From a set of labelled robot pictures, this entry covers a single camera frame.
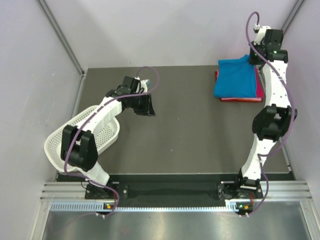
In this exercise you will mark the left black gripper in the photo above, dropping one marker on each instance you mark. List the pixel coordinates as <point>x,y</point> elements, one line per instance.
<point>147,109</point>

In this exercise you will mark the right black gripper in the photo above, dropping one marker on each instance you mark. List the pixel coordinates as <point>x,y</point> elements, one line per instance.
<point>251,59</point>

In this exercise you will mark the blue t-shirt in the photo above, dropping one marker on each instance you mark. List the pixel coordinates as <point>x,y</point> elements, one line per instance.
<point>236,79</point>

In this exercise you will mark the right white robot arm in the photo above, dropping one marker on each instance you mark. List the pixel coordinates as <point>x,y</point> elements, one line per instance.
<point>274,120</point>

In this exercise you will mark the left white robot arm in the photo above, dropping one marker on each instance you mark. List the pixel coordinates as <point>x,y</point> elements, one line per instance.
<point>79,142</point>

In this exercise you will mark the folded pink t-shirt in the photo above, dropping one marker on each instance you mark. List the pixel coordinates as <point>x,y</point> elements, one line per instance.
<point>258,84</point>

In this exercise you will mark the folded red t-shirt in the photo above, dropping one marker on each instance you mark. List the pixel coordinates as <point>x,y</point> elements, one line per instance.
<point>247,100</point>

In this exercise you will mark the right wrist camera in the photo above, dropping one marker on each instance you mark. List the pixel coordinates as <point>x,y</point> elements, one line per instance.
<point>260,33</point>

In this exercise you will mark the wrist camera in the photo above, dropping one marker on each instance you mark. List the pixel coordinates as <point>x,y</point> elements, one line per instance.
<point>142,85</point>
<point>260,33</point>

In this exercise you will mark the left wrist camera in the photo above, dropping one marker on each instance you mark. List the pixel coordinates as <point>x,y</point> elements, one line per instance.
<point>142,85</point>

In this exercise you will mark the right aluminium frame post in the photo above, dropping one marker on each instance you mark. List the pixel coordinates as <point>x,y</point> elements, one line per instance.
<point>292,15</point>

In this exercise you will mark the aluminium frame post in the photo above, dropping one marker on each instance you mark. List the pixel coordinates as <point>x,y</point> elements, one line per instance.
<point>292,15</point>
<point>60,35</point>

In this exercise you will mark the left aluminium frame post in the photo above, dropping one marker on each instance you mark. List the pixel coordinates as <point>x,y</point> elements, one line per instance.
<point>60,35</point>

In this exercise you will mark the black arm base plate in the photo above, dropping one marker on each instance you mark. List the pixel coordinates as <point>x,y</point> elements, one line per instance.
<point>160,191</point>

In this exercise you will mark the white slotted cable duct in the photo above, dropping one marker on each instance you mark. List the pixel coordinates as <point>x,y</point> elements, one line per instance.
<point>82,206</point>

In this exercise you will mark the aluminium front rail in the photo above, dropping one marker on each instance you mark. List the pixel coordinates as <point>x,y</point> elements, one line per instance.
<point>278,191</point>

